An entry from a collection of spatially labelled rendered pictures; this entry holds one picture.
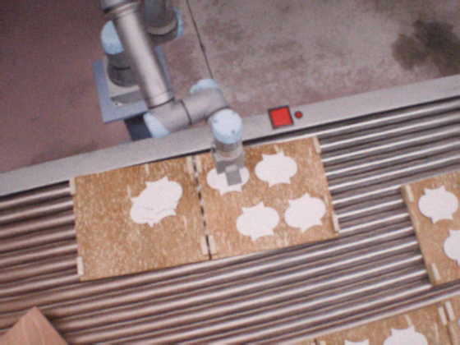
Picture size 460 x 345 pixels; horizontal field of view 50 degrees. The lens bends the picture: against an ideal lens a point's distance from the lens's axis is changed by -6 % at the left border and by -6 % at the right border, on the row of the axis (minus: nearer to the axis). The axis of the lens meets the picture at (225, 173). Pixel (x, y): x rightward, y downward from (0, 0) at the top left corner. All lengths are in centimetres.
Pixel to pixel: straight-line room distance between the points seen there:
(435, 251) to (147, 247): 92
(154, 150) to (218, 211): 31
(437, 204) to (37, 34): 250
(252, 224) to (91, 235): 51
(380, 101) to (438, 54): 143
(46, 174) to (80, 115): 116
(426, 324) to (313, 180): 59
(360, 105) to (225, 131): 71
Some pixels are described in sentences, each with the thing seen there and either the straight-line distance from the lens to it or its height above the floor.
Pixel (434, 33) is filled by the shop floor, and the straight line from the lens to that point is 338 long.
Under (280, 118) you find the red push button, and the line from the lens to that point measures 179.
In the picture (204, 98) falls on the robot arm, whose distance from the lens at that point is 136.
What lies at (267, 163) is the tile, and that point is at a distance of 170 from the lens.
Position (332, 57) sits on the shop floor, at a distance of 307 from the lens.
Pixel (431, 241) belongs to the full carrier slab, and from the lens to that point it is 175.
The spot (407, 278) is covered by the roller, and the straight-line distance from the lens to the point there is 172.
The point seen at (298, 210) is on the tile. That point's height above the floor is 94.
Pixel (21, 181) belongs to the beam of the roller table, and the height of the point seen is 91.
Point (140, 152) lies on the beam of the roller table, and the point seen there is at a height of 92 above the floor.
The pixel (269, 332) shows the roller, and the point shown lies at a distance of 161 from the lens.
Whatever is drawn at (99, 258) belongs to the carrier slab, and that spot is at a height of 94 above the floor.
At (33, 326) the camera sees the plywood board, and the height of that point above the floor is 104.
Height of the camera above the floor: 252
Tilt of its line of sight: 70 degrees down
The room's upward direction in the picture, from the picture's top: 1 degrees counter-clockwise
